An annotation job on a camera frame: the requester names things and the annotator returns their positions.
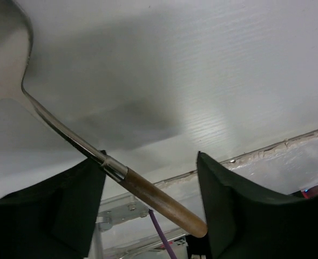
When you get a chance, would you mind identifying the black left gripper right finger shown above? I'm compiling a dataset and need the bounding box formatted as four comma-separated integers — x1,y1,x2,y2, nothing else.
197,152,318,258

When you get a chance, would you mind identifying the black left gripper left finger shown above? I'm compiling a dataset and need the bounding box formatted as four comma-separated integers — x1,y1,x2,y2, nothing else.
0,159,106,258

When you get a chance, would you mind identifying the metal cake server wooden handle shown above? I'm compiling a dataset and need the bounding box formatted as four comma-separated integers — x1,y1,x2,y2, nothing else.
0,1,207,237

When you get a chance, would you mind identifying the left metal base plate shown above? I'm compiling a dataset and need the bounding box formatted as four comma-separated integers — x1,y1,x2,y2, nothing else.
93,193,189,259

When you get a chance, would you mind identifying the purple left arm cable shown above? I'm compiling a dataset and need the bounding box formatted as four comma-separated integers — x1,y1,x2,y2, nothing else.
147,209,177,259

